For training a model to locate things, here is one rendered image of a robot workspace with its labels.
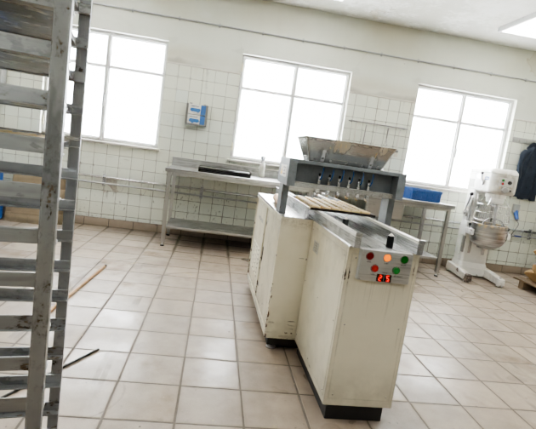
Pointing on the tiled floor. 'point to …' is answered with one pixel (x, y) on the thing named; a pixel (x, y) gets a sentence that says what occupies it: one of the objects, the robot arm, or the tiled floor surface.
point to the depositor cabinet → (279, 269)
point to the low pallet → (535, 288)
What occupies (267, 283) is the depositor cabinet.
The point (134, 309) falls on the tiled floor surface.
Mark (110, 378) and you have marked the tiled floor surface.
